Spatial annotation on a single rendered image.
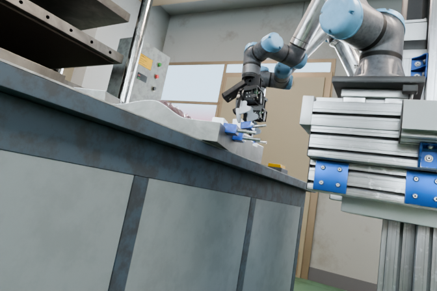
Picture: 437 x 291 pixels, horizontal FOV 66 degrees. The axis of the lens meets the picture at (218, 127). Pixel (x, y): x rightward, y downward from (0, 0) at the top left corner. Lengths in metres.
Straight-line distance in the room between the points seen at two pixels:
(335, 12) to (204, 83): 3.53
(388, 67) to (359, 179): 0.32
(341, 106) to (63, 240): 0.76
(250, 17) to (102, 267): 4.09
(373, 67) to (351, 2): 0.19
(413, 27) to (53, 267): 1.29
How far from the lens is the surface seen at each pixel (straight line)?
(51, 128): 0.68
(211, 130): 0.92
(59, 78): 0.86
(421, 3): 1.45
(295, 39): 1.40
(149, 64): 2.12
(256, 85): 1.30
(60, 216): 0.72
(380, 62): 1.05
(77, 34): 1.74
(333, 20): 1.01
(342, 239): 3.62
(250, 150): 1.33
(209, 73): 4.46
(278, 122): 3.83
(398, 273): 1.22
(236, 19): 4.69
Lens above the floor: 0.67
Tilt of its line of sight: 11 degrees up
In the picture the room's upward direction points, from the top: 10 degrees clockwise
